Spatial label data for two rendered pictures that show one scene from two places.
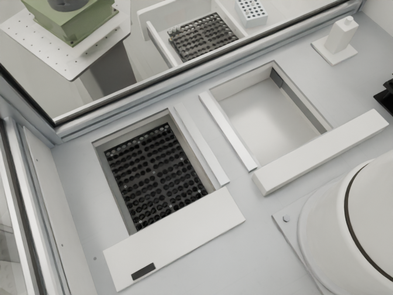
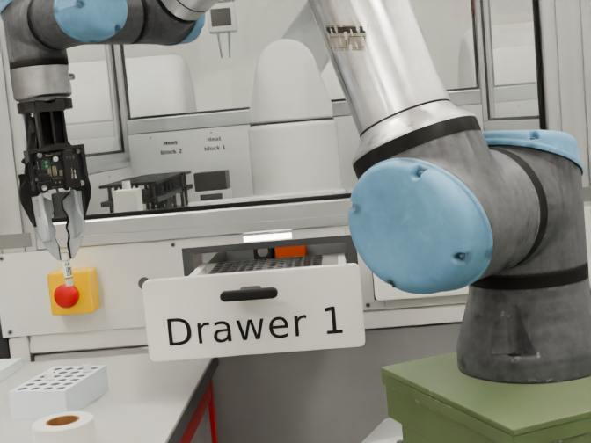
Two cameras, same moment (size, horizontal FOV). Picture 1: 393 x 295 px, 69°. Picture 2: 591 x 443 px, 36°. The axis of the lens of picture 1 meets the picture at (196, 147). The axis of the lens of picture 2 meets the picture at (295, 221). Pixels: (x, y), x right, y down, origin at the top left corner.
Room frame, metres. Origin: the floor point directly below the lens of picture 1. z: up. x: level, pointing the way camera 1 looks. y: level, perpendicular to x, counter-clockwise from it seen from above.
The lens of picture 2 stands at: (1.87, 0.61, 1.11)
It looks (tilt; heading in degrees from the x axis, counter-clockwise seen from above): 6 degrees down; 207
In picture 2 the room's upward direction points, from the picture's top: 5 degrees counter-clockwise
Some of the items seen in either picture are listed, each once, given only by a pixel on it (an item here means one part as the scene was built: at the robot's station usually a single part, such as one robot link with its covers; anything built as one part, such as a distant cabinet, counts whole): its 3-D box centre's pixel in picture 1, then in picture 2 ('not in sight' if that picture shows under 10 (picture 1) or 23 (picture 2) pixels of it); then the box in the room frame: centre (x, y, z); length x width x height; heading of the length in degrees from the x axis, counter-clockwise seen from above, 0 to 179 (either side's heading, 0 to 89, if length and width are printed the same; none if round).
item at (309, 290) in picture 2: not in sight; (253, 312); (0.84, 0.02, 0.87); 0.29 x 0.02 x 0.11; 114
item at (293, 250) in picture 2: not in sight; (280, 252); (0.22, -0.27, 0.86); 0.11 x 0.04 x 0.06; 114
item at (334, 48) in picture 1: (341, 34); not in sight; (0.55, -0.39, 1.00); 0.09 x 0.08 x 0.10; 24
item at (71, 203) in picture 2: not in sight; (76, 223); (0.93, -0.19, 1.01); 0.06 x 0.03 x 0.09; 49
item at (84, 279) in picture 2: not in sight; (73, 291); (0.71, -0.40, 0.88); 0.07 x 0.05 x 0.07; 114
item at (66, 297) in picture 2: not in sight; (67, 294); (0.74, -0.38, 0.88); 0.04 x 0.03 x 0.04; 114
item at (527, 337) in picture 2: not in sight; (530, 313); (0.98, 0.41, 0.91); 0.15 x 0.15 x 0.10
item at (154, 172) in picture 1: (155, 177); not in sight; (0.26, 0.11, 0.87); 0.22 x 0.18 x 0.06; 24
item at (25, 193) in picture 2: not in sight; (38, 193); (0.95, -0.24, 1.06); 0.05 x 0.02 x 0.09; 139
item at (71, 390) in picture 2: not in sight; (60, 390); (0.93, -0.25, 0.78); 0.12 x 0.08 x 0.04; 13
